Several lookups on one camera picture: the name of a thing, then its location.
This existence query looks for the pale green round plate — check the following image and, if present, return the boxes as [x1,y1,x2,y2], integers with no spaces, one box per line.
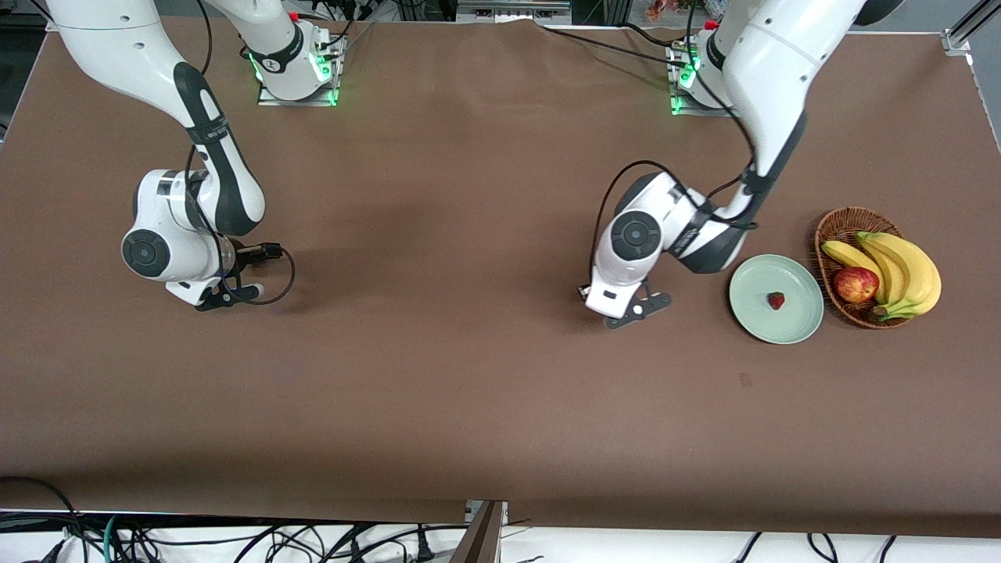
[729,254,825,345]

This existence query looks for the brown table cover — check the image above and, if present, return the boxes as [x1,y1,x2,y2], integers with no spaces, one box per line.
[0,14,1001,540]

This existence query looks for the brown wicker basket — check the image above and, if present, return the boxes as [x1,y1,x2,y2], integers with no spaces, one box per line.
[814,206,916,330]

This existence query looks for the red apple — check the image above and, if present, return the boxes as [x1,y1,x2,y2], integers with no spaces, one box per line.
[833,267,881,304]

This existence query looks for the orange colourful toys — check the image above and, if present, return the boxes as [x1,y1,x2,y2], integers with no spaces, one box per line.
[645,0,705,23]

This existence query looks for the yellow banana bunch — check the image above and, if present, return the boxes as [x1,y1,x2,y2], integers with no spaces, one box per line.
[821,231,942,322]

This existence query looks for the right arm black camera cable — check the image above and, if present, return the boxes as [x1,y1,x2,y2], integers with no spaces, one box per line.
[184,0,296,306]

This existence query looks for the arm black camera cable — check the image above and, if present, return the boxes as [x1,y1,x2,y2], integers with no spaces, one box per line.
[596,0,761,292]
[184,0,296,306]

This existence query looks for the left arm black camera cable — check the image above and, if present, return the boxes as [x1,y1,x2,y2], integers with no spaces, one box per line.
[596,0,761,292]

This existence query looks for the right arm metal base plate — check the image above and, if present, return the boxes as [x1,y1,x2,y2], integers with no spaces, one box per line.
[257,35,345,108]

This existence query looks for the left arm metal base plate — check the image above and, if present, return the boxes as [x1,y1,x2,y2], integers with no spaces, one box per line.
[666,43,737,118]

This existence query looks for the long black base cable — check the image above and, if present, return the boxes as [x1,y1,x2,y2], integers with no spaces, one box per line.
[540,26,691,68]

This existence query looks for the thick black looped cable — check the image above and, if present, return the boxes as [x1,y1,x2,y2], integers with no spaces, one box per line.
[0,475,88,563]

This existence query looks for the short black base cable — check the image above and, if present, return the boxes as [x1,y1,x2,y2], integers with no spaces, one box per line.
[622,22,683,48]

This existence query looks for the grey metal frame bar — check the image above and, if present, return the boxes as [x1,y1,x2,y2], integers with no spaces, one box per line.
[456,0,573,24]

